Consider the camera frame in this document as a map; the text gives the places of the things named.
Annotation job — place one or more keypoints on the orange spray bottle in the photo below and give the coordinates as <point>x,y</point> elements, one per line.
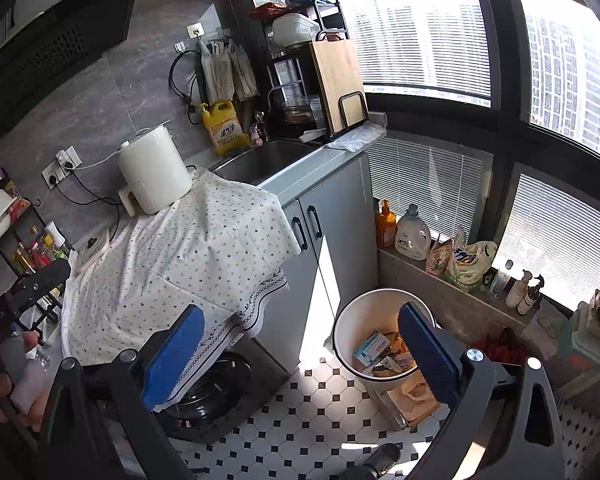
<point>385,225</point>

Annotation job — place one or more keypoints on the dark pump bottle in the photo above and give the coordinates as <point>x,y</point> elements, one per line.
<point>531,297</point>

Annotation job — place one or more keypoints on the dotted white tablecloth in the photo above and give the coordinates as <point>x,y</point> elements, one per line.
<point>221,247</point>

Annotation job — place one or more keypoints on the clear plastic sheet on counter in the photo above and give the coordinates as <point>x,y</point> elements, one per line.
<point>359,138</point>

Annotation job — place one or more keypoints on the grey kitchen cabinet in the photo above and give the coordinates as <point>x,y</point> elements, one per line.
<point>333,220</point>

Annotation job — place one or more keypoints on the wooden cutting board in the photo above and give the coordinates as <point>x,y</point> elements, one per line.
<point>343,97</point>

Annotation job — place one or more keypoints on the wall power socket strip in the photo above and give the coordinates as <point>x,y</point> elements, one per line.
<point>65,161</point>

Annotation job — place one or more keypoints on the red cloth on floor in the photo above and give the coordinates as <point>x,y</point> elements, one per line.
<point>505,348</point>

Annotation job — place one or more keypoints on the green white detergent refill bag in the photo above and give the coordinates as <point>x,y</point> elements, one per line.
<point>469,262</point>

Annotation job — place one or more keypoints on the black shoe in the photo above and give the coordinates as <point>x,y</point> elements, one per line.
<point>377,465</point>

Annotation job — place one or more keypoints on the hanging cloth bags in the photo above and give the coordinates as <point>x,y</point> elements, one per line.
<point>227,72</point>

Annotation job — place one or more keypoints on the spice rack with bottles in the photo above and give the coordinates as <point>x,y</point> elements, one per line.
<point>25,249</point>

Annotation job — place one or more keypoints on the green storage box with basket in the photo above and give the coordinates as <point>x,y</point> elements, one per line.
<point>579,337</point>

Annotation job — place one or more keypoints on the white kitchen scale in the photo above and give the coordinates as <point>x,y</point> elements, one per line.
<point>96,246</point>

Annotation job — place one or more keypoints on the pink small figurine bottle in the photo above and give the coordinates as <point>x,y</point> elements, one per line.
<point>257,130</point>

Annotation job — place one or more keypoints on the white laundry detergent bottle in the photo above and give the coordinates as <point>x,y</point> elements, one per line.
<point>413,239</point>

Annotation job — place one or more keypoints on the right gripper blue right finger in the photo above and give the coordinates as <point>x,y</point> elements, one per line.
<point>440,370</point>

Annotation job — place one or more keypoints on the person's left hand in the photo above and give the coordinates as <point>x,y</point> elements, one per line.
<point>34,417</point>

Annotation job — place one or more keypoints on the cardboard box on floor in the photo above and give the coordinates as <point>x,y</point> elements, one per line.
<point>408,405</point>

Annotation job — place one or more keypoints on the white air fryer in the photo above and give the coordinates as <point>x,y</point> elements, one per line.
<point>154,172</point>

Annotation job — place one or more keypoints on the small pink refill pouch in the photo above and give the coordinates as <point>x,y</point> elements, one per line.
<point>439,256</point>

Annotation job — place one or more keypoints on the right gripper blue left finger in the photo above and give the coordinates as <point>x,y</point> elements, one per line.
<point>166,354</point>

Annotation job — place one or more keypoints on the white round trash bin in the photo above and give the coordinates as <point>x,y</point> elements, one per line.
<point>376,310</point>

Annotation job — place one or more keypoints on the steel kitchen sink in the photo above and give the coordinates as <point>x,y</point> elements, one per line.
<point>258,164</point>

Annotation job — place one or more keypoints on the blue white paper box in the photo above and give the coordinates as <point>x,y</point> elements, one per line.
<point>371,349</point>

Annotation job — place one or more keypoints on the white pump bottle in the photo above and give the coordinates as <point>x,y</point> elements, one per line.
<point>518,290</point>

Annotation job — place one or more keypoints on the black dish rack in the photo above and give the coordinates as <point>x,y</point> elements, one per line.
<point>295,108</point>

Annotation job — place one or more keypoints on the yellow dish soap jug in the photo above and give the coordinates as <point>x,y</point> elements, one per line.
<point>223,127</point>

